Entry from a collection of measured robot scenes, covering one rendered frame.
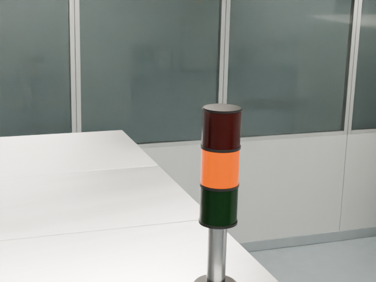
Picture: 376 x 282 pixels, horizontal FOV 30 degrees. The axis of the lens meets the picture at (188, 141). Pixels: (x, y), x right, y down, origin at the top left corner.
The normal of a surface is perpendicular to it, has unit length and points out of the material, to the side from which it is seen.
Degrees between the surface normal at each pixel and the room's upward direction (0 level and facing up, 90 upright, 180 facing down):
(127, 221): 0
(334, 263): 0
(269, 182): 90
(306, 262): 0
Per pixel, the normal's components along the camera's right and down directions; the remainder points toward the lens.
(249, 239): 0.33, 0.25
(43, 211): 0.02, -0.97
